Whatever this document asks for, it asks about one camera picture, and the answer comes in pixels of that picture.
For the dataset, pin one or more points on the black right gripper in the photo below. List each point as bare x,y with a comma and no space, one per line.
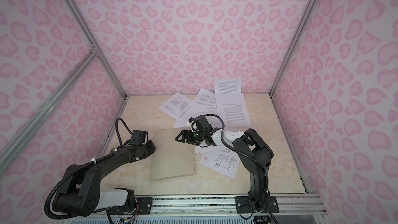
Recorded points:
185,136

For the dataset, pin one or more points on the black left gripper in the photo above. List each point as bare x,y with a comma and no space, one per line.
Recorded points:
153,149

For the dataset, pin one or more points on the beige cardboard folder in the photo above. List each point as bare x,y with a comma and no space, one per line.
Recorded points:
171,158

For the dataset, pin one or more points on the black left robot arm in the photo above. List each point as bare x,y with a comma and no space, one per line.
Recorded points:
79,193

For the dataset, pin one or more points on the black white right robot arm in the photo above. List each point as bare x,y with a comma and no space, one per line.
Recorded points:
255,155

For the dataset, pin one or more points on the white sheet under pile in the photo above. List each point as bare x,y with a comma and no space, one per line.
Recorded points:
216,122

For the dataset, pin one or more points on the aluminium diagonal brace left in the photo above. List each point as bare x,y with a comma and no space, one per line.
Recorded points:
21,139

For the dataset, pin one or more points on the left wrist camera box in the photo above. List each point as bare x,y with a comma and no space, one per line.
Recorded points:
138,138

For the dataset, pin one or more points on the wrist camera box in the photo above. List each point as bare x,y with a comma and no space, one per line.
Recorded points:
200,124
138,138

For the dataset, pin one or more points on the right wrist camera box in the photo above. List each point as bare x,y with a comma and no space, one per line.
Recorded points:
200,124

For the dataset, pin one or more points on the aluminium floor rail left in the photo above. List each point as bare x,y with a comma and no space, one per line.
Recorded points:
110,133

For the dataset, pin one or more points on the black left mount plate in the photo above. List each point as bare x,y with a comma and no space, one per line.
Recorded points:
144,205

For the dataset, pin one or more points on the black mount plate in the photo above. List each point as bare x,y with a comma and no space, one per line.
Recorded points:
144,205
248,205

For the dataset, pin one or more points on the black right mount plate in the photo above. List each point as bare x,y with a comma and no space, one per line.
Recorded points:
248,205

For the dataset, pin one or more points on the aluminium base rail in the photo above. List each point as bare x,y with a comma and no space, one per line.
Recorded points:
217,209

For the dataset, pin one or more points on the aluminium frame post right corner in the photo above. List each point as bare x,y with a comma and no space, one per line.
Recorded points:
306,15

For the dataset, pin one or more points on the aluminium frame post corner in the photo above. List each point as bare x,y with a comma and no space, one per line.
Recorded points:
306,15
87,32

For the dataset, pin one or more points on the aluminium frame post left corner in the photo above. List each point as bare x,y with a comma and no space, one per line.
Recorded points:
87,32

